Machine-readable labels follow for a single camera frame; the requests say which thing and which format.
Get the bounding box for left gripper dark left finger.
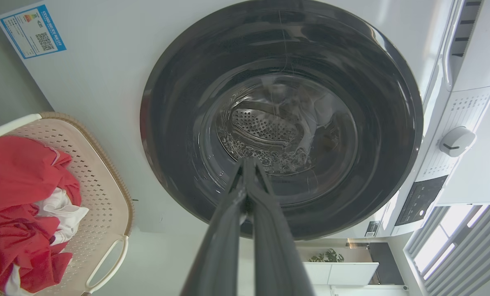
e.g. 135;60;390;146
180;158;249;296

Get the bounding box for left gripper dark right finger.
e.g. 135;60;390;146
246;158;315;296

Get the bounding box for beige perforated laundry basket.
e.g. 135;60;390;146
0;112;134;296

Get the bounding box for green potted plant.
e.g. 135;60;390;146
308;249;345;263

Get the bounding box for white low cabinet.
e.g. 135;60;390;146
304;262;380;286

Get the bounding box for dark tall cabinet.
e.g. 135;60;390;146
347;242;405;285

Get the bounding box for round black washer door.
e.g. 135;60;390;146
140;0;424;241

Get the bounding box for black washer display panel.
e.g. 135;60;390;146
395;175;449;227

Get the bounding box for white garment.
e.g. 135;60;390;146
35;187;90;246

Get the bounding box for grey slatted window blind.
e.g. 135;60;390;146
405;204;490;294

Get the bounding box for white washer control knob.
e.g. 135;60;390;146
439;126;476;157

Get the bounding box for white front-load washing machine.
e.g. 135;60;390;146
0;0;490;241

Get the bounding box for red garment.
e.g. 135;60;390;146
0;136;82;293

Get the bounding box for white detergent drawer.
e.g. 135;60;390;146
442;0;490;92

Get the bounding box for blue energy label sticker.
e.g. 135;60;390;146
0;3;67;60

